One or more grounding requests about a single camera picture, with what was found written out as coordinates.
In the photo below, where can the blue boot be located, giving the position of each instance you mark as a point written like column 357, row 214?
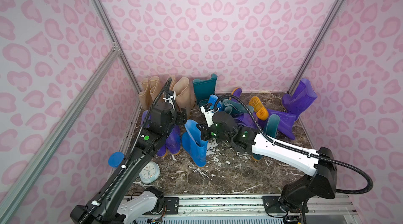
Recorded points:
column 212, row 100
column 193, row 144

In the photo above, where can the mint alarm clock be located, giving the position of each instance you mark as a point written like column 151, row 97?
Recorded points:
column 150, row 173

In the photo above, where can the teal boot upside down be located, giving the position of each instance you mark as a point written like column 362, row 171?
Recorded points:
column 270, row 125

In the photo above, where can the beige boot with paper stuffing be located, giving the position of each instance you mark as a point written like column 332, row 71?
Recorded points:
column 184, row 98

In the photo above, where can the blue printed can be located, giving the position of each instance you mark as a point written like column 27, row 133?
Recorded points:
column 115, row 159

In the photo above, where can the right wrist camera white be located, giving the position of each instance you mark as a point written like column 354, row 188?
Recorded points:
column 208, row 112

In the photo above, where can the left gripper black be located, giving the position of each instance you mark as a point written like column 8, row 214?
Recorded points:
column 180, row 117

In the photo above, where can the purple boot shaft in pile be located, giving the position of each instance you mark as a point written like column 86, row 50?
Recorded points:
column 244, row 119

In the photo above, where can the beige boot pair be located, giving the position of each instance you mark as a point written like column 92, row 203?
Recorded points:
column 155, row 86
column 145, row 96

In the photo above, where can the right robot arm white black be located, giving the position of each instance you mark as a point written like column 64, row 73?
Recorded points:
column 319, row 177

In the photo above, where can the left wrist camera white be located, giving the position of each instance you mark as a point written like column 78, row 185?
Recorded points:
column 169, row 96

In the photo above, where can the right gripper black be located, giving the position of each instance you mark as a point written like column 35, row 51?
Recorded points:
column 204, row 132

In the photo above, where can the teal boot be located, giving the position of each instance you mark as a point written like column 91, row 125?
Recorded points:
column 270, row 125
column 235, row 108
column 203, row 89

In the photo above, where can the purple boot tip at back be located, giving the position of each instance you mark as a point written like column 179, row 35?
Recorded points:
column 236, row 93

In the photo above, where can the yellow boot sole in pile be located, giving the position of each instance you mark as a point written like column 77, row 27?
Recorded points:
column 259, row 108

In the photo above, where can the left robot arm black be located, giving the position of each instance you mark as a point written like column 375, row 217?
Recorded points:
column 107, row 206

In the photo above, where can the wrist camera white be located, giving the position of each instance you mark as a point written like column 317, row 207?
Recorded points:
column 169, row 96
column 208, row 112

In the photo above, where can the aluminium frame post left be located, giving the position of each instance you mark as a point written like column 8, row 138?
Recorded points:
column 105, row 21

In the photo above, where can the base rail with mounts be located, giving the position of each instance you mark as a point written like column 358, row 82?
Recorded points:
column 250, row 209

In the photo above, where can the aluminium frame post right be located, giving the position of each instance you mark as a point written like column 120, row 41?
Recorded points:
column 318, row 39

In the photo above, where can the aluminium diagonal brace left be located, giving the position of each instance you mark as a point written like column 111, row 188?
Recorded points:
column 18, row 192

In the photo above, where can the aluminium frame post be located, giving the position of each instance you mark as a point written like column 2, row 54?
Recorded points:
column 318, row 39
column 105, row 21

